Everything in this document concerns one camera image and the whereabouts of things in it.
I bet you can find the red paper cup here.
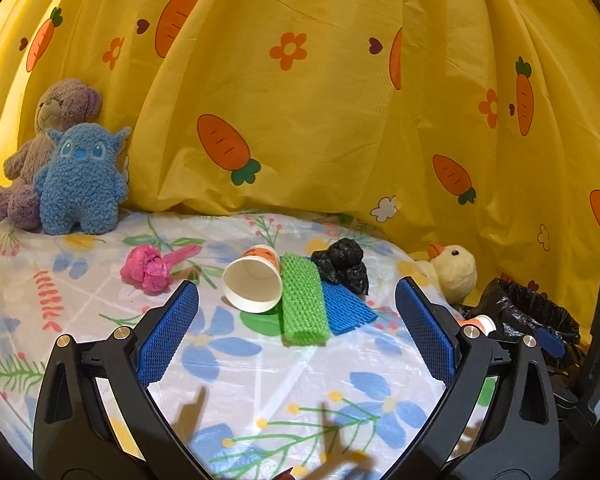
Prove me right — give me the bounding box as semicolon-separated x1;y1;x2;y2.
457;314;496;337

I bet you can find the green foam net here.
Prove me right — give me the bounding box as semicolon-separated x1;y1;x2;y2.
279;253;329;347

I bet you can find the pink plastic bag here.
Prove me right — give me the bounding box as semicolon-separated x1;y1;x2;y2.
120;245;204;294

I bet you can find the yellow carrot print curtain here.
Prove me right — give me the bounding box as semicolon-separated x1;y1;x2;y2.
0;0;600;348

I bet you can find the yellow duck plush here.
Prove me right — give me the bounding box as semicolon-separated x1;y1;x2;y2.
412;243;478;306

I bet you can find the blue foam net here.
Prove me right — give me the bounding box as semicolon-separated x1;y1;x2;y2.
307;256;379;336

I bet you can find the white orange paper cup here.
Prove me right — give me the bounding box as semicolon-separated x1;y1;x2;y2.
221;244;284;314

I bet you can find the purple teddy bear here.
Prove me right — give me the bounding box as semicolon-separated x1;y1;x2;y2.
0;78;104;232

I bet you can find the blue plush monster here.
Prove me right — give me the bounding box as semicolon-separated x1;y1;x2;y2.
32;122;132;236

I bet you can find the black plastic bag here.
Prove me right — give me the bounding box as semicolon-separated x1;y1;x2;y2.
310;251;370;295
326;238;366;271

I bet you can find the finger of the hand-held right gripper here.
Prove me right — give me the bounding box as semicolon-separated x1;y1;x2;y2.
534;326;569;359

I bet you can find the floral plastic tablecloth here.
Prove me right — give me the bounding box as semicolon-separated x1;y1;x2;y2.
0;210;501;480

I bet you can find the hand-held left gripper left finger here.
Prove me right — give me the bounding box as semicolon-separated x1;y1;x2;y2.
32;280;213;480

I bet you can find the black trash bag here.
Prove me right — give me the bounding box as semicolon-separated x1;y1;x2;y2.
460;277;582;362

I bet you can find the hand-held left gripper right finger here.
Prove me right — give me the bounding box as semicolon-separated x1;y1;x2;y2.
380;276;562;480

